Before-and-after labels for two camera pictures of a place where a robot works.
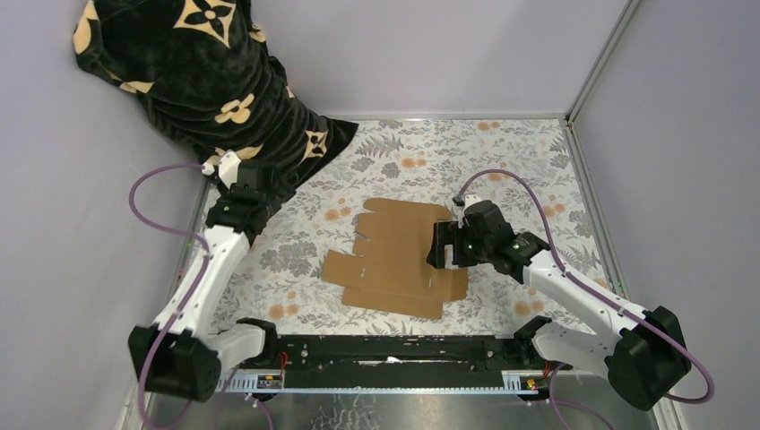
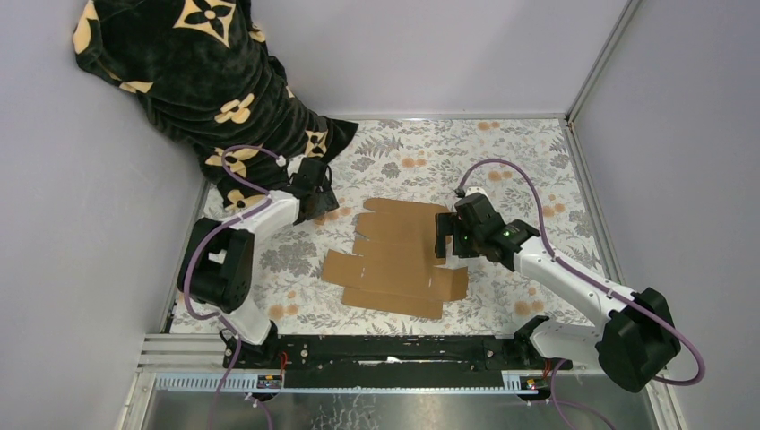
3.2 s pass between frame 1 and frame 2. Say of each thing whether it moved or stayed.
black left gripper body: moved
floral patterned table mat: stayed
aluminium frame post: stayed
